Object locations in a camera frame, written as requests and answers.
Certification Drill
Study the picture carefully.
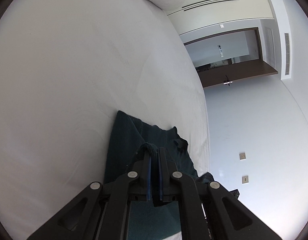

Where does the white air vent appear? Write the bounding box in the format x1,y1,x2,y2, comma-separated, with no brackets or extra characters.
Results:
284,33,290,75

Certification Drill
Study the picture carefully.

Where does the brown wooden door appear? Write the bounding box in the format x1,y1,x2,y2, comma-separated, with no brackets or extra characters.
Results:
184,27,278,88

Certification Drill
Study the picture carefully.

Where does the white bed sheet mattress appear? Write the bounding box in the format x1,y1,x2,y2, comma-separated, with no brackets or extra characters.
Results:
0,0,209,239

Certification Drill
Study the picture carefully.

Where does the silver door handle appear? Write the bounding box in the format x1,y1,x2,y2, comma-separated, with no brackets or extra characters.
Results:
223,75,233,87

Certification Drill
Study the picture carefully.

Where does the beige wall socket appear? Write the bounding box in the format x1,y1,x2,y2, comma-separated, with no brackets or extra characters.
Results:
239,152,246,160
242,175,249,184

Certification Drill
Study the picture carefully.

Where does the white wardrobe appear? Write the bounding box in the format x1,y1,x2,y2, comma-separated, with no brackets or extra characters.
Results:
166,0,273,35

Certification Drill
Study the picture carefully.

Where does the lower beige wall socket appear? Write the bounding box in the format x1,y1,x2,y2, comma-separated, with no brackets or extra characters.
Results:
242,175,249,184

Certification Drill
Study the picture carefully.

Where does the upper beige wall socket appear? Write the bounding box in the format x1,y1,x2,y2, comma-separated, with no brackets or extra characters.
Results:
239,152,246,160

